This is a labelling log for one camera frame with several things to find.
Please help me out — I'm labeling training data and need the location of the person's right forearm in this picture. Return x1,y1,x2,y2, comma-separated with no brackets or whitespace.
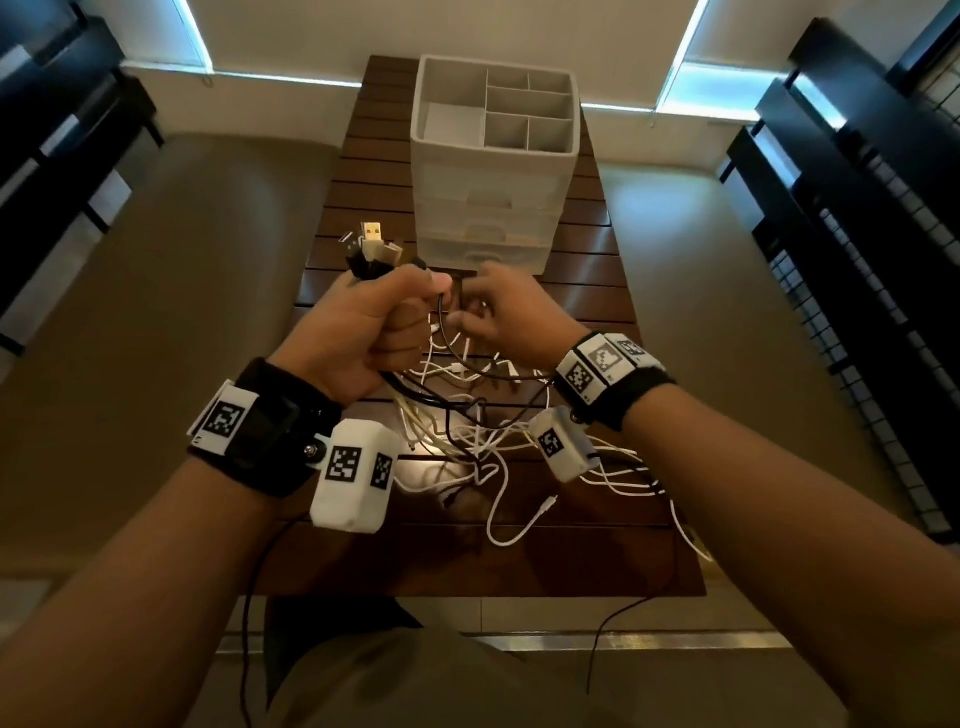
622,386,960,728

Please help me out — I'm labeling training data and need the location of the beige roller blind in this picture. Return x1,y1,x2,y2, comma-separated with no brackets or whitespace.
176,0,710,110
74,0,215,73

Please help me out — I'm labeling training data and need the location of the white drawer organizer box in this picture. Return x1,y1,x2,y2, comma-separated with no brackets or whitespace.
410,53,583,277

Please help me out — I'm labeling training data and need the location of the person's left forearm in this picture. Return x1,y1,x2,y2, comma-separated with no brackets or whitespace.
0,457,279,728

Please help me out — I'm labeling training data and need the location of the thin black camera wire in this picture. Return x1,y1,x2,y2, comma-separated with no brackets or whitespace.
238,517,301,728
584,596,658,695

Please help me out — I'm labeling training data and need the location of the wooden slatted table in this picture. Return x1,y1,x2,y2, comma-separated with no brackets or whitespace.
251,53,708,599

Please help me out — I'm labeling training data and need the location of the wire mesh panel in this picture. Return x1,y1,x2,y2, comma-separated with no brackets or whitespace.
768,67,960,541

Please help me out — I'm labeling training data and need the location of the black wristband with markers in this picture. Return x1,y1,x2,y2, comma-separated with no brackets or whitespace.
187,357,345,498
553,332,676,433

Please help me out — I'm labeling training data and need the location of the person's left hand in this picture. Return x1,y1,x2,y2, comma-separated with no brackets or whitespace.
268,263,455,408

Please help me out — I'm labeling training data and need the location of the person's dark trouser leg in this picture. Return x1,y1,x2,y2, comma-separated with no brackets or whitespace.
262,596,425,706

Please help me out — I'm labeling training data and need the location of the black left wristband with markers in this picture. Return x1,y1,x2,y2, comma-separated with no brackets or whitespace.
187,357,345,498

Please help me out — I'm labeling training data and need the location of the black right wristband with markers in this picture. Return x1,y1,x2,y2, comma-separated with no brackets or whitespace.
553,332,676,433

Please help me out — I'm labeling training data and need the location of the person's right hand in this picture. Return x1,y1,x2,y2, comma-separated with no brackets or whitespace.
446,260,592,373

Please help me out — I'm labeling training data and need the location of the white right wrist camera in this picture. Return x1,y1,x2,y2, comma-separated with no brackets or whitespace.
528,407,601,484

